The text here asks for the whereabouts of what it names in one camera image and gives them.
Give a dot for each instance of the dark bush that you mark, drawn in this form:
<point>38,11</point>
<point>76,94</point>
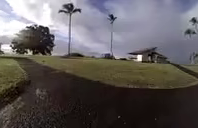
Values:
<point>76,55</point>

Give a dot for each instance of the tall palm tree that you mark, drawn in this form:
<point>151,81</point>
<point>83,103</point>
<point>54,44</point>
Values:
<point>69,33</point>
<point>111,36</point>

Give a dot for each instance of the dark asphalt path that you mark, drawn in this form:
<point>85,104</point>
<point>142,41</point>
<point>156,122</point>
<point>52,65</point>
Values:
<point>103,106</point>

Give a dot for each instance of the open shelter with roof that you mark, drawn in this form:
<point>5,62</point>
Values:
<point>148,52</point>

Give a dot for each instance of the large dark tree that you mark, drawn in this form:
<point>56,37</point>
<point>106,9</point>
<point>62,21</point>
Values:
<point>35,40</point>

